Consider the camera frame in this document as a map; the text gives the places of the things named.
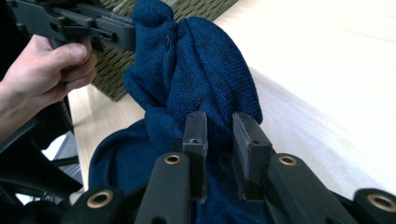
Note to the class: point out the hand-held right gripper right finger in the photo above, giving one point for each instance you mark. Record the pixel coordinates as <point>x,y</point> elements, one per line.
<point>252,155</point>

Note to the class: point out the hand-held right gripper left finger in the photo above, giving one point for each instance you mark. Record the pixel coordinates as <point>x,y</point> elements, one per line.
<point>196,149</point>

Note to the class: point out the green woven basket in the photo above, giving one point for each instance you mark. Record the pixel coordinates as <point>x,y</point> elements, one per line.
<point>115,68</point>

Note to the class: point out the dark blue knit garment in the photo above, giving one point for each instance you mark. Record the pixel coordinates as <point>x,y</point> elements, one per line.
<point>202,71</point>

